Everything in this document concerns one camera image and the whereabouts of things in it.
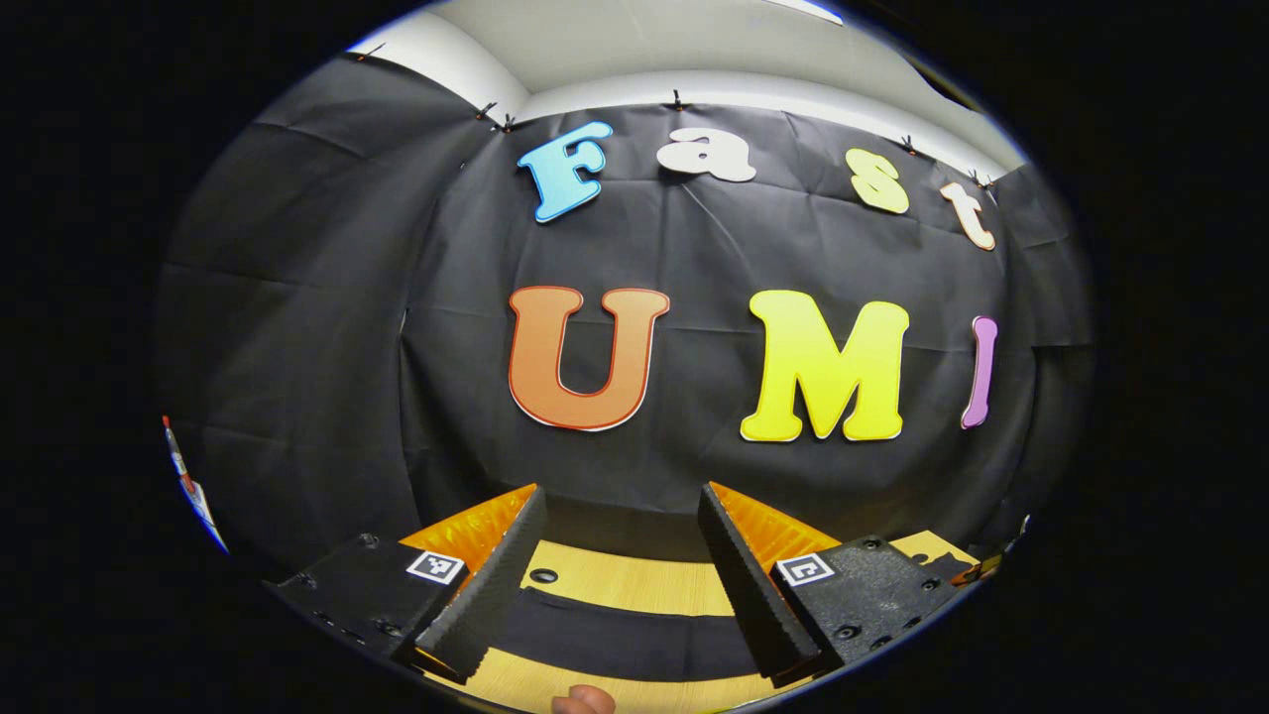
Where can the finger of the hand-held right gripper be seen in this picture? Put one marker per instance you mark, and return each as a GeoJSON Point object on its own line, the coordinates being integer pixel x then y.
{"type": "Point", "coordinates": [989, 568]}

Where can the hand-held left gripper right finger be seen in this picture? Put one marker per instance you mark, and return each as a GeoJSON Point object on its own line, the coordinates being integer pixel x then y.
{"type": "Point", "coordinates": [739, 585]}

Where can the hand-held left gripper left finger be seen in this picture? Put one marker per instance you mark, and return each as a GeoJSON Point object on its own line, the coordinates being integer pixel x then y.
{"type": "Point", "coordinates": [506, 585]}

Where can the black backdrop cloth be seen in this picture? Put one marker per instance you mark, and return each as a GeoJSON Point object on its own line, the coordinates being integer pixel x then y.
{"type": "Point", "coordinates": [694, 248]}

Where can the red and white strip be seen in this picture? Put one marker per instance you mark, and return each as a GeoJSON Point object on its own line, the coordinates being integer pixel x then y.
{"type": "Point", "coordinates": [183, 466]}

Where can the black binder clip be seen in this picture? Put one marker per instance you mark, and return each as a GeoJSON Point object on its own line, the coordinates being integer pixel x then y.
{"type": "Point", "coordinates": [372, 50]}
{"type": "Point", "coordinates": [498, 116]}
{"type": "Point", "coordinates": [907, 145]}
{"type": "Point", "coordinates": [677, 99]}
{"type": "Point", "coordinates": [981, 180]}

